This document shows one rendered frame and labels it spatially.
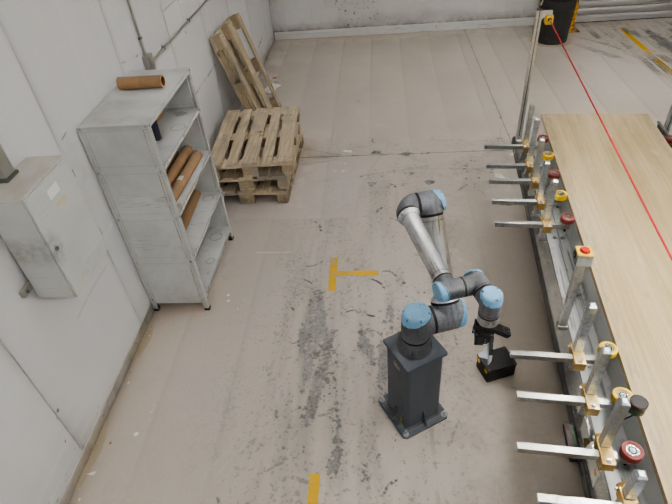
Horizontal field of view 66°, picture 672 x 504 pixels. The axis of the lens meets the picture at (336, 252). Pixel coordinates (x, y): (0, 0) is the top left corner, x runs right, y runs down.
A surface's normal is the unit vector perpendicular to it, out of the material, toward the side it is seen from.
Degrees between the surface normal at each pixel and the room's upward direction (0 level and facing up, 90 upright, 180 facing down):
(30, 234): 90
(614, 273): 0
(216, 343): 0
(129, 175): 90
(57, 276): 90
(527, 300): 0
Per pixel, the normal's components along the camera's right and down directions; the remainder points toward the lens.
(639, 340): -0.07, -0.77
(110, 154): -0.06, 0.64
